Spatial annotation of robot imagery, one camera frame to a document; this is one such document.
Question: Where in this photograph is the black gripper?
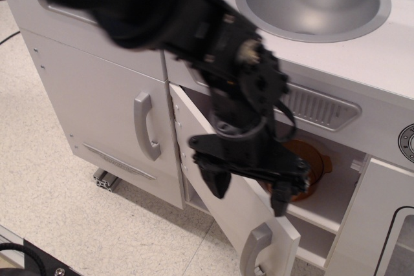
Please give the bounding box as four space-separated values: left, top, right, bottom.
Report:
188 122 292 217

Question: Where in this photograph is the white cabinet door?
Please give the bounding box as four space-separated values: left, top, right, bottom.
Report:
169 84 300 275

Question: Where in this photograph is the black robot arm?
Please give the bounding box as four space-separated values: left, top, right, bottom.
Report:
52 0 310 217

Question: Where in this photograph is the white toy kitchen cabinet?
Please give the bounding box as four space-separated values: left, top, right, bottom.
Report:
1 0 413 275

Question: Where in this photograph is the orange transparent pot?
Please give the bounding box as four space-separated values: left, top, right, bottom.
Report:
269 140 332 202

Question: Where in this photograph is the silver vent grille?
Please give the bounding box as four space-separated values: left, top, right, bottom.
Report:
187 65 362 133

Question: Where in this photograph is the aluminium extrusion foot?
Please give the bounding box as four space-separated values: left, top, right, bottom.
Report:
93 168 122 193

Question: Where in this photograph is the white fridge door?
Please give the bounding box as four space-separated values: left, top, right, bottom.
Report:
22 30 184 207

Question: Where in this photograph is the silver oven dial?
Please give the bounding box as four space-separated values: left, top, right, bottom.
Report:
398 124 414 162

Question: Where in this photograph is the white oven door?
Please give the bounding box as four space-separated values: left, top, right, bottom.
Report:
374 206 413 276

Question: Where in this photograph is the silver round sink bowl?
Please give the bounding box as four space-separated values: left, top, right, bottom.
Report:
235 0 391 43

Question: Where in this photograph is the silver cabinet door handle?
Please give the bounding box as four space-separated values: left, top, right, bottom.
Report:
239 223 272 276

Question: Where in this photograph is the silver fridge door handle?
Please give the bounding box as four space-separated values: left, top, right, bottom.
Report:
133 91 161 162

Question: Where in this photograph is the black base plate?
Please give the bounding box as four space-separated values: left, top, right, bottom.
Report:
23 239 80 276

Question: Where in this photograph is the black braided cable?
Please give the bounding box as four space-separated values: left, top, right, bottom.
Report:
0 242 46 276

